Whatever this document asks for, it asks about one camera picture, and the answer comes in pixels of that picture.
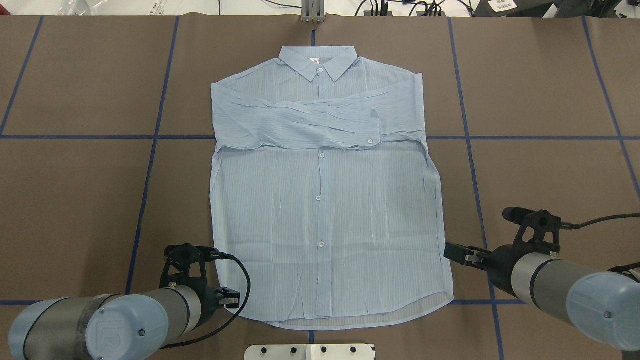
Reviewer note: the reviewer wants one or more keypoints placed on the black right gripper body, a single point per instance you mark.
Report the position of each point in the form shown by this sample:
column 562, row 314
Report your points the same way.
column 499, row 263

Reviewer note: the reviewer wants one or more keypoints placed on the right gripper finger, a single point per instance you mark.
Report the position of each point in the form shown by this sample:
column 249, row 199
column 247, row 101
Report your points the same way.
column 459, row 254

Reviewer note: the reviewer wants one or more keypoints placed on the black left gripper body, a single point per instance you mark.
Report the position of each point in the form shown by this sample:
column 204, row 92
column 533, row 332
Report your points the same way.
column 206, row 302

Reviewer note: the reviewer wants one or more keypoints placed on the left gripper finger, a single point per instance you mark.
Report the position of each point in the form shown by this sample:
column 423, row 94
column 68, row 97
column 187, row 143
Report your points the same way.
column 229, row 298

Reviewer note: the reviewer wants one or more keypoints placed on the light blue button-up shirt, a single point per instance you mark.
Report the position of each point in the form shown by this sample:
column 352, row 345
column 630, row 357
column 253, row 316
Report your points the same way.
column 323, row 186

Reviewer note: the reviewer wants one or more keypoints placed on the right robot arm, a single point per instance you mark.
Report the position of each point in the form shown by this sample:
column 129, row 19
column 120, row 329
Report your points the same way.
column 603, row 305

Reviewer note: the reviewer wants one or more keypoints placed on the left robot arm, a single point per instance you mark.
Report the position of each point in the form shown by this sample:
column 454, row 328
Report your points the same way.
column 113, row 326

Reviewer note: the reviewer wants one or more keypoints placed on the right orange-port USB hub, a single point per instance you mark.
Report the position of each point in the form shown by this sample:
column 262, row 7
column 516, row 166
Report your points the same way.
column 424, row 9

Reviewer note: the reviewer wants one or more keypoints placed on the dark grey labelled box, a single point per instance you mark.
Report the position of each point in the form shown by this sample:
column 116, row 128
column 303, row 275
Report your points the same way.
column 512, row 8

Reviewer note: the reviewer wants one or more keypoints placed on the clear plastic bag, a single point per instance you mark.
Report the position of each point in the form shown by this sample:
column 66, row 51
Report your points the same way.
column 112, row 7

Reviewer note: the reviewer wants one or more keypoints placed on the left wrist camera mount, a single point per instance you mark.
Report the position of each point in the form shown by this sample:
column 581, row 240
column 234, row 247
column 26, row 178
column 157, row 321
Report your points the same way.
column 186, row 265

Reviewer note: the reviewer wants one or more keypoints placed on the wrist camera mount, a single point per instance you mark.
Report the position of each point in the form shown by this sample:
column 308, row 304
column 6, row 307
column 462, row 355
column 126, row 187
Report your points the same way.
column 539, row 230
column 186, row 265

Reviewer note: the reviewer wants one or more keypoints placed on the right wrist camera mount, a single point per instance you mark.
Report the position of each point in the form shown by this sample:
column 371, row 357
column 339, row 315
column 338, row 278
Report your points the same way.
column 539, row 230

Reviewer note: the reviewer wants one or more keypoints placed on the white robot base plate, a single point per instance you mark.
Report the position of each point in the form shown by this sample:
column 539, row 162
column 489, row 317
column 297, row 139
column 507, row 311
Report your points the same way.
column 335, row 351

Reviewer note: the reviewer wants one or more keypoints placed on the grey aluminium frame post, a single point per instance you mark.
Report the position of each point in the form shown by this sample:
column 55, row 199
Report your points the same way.
column 313, row 11

